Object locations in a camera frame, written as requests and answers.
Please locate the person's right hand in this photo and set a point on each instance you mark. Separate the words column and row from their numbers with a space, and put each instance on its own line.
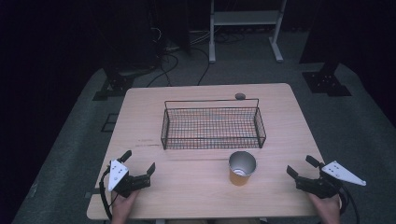
column 328, row 208

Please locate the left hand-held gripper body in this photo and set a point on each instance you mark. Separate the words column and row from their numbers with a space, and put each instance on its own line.
column 130, row 183

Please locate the small grey round object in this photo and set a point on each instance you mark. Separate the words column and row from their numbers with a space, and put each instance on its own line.
column 240, row 96

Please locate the black stand base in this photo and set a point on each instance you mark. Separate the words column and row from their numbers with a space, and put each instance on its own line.
column 116, row 85
column 325, row 82

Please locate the white metal desk frame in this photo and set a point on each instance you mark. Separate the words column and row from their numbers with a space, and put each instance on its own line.
column 246, row 17

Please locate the orange paper cup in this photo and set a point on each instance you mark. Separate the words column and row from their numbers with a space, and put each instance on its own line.
column 238, row 179

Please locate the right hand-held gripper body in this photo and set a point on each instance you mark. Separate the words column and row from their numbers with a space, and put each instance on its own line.
column 317, row 186

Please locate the person's left hand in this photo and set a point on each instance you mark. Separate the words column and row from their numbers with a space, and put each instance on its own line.
column 121, row 207

